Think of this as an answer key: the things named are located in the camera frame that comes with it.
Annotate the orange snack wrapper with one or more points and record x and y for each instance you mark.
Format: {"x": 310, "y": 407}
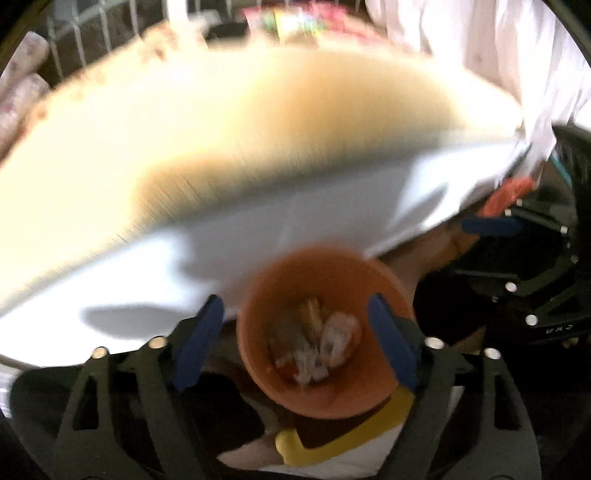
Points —
{"x": 505, "y": 194}

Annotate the pile of crumpled wrappers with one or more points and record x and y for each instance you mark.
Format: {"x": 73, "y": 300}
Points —
{"x": 318, "y": 344}

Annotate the yellow plastic object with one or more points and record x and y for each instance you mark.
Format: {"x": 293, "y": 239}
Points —
{"x": 295, "y": 450}

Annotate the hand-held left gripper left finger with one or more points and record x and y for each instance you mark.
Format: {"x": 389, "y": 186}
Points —
{"x": 198, "y": 346}

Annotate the white floral cloth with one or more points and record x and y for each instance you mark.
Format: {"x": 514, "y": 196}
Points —
{"x": 485, "y": 55}

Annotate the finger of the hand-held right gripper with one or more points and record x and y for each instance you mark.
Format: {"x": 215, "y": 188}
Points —
{"x": 521, "y": 295}
{"x": 489, "y": 226}

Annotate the pink patterned rolled cloth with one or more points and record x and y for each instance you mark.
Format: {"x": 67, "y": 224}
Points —
{"x": 34, "y": 50}
{"x": 18, "y": 106}

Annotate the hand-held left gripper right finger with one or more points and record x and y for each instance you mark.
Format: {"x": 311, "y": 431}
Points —
{"x": 392, "y": 341}

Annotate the white bed sheet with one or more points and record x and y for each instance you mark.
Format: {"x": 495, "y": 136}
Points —
{"x": 286, "y": 217}

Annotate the white window grille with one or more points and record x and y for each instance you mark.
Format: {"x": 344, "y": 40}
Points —
{"x": 106, "y": 27}

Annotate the colourful snack packets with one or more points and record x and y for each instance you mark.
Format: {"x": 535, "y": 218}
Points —
{"x": 300, "y": 18}

